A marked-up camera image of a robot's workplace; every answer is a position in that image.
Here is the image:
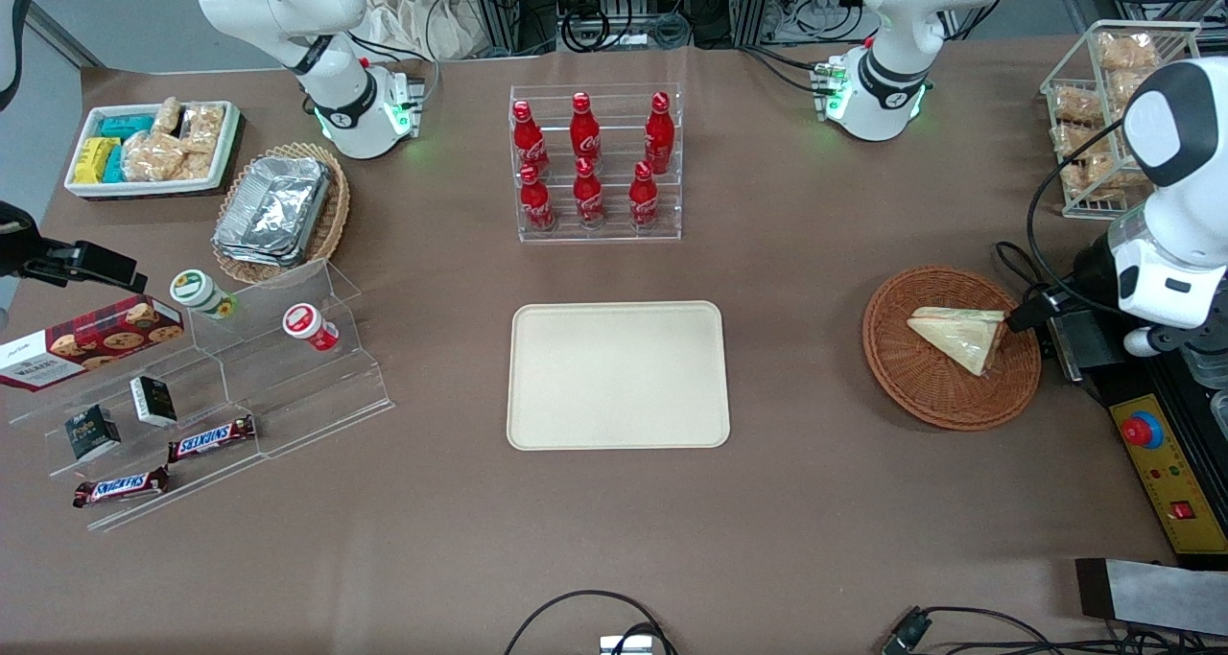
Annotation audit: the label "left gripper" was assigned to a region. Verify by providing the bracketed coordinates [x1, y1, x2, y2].
[1005, 236, 1227, 336]

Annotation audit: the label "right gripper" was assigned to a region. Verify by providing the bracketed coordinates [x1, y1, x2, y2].
[0, 202, 148, 294]

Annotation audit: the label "triangle sandwich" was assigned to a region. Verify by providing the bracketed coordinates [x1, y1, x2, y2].
[907, 305, 1008, 378]

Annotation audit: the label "round brown wicker basket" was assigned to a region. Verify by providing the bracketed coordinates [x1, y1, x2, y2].
[862, 265, 1043, 433]

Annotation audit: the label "oval light wicker basket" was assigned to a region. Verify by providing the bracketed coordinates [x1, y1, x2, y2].
[211, 142, 351, 287]

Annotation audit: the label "beige plastic tray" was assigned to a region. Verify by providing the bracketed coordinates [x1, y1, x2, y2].
[507, 300, 732, 452]

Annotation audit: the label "dark grey box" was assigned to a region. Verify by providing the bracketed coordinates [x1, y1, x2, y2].
[1046, 312, 1125, 384]

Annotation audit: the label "red tartan cookie box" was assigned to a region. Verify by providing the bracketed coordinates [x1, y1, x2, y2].
[0, 294, 185, 393]

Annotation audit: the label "white rectangular snack bin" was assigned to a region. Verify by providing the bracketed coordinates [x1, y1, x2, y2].
[64, 102, 245, 200]

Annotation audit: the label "green lid white cup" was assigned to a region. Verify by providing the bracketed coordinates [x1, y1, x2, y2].
[170, 269, 238, 321]

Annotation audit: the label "yellow snack packet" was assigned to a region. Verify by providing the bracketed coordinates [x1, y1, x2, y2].
[74, 137, 121, 184]

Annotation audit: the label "black box with white label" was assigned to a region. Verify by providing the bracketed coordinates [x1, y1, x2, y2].
[130, 375, 178, 428]

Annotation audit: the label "black equipment platform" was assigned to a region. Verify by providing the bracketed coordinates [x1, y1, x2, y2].
[1060, 343, 1228, 570]

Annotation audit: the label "red emergency stop button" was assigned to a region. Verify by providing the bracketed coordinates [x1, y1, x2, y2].
[1122, 413, 1165, 452]

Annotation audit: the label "small black Face box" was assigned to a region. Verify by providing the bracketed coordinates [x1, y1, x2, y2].
[64, 404, 123, 462]

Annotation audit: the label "stacked aluminium foil containers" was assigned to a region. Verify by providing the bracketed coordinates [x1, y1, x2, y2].
[213, 156, 332, 269]

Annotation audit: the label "Snickers chocolate bar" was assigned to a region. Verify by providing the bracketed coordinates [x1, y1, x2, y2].
[168, 415, 257, 464]
[73, 466, 171, 509]

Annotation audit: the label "red lid white cup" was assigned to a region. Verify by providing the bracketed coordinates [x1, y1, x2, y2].
[282, 303, 340, 353]

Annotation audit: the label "clear acrylic step shelf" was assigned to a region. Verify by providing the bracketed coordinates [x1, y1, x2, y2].
[8, 257, 396, 533]

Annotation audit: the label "yellow emergency stop box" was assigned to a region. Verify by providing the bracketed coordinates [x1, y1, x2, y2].
[1108, 394, 1228, 555]

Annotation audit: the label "grey strip with black end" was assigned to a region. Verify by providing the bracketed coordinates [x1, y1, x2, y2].
[1074, 557, 1228, 637]

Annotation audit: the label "beige cloth bag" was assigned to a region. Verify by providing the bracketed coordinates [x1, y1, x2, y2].
[360, 0, 481, 61]

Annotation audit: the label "red cola bottle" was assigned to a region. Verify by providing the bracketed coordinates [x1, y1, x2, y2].
[573, 157, 606, 230]
[570, 92, 602, 162]
[518, 163, 557, 233]
[511, 100, 551, 176]
[644, 91, 675, 175]
[628, 161, 661, 231]

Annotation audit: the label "clear acrylic bottle rack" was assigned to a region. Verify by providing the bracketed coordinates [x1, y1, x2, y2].
[508, 83, 684, 245]

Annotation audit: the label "black cable loop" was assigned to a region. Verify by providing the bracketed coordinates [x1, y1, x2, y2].
[993, 241, 1051, 301]

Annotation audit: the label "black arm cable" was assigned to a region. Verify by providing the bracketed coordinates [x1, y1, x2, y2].
[993, 118, 1128, 316]

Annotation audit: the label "white wire basket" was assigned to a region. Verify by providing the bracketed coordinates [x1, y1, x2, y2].
[1041, 20, 1202, 221]

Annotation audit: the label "thin black cable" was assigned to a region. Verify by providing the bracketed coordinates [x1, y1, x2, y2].
[921, 605, 1228, 655]

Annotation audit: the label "black cable connector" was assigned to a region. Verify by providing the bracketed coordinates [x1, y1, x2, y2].
[883, 612, 932, 654]

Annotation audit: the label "aluminium frame post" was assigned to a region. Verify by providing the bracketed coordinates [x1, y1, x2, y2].
[465, 0, 524, 57]
[731, 0, 776, 47]

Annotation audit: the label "black looped cable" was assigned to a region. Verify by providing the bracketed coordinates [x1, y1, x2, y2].
[504, 590, 677, 655]

